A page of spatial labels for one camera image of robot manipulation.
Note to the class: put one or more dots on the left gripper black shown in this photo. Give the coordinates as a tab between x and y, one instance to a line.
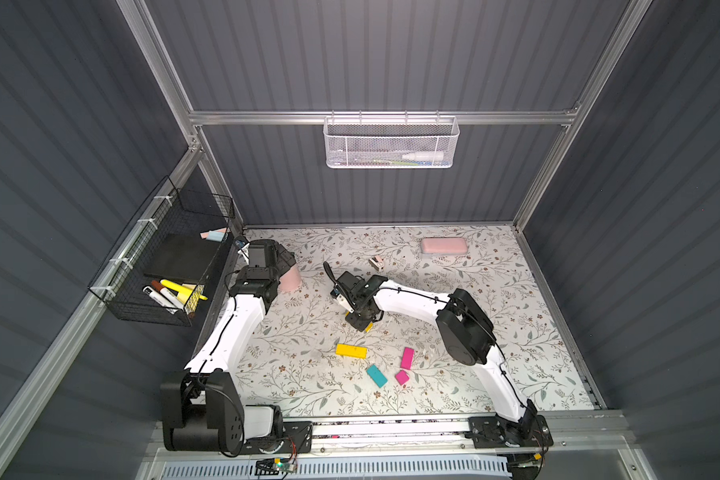
274	258

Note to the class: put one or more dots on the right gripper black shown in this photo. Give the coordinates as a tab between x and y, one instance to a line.
342	288

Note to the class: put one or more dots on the magenta long block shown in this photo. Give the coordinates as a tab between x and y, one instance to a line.
407	358

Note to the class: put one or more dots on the teal block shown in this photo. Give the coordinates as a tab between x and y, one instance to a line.
376	375

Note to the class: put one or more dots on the magenta small block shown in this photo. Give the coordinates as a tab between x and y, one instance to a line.
402	377

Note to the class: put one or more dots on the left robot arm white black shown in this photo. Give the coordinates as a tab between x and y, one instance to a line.
200	405

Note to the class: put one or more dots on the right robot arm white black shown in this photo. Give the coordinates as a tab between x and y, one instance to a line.
465	330

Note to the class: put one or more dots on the pink pen cup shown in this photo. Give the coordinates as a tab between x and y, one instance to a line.
290	281

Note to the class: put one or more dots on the pastel sticky notes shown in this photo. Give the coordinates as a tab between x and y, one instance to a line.
217	235

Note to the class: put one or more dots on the black notebook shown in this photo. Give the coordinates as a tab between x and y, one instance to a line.
181	258

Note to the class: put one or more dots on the yellow highlighter marker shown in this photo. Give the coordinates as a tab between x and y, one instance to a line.
185	292

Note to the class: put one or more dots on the white marker in basket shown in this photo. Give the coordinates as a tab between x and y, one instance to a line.
160	299

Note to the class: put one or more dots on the white bottle in basket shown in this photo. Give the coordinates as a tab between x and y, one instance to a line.
424	157

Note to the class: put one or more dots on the small green circuit board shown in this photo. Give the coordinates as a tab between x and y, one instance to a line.
274	467

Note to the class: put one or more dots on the black wire basket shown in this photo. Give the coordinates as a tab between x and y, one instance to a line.
172	209

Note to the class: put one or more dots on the white wire basket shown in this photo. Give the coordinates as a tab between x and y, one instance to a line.
379	141

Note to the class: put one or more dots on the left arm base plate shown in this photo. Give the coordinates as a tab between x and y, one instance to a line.
283	440

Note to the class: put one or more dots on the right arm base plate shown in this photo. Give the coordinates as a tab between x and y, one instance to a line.
495	432

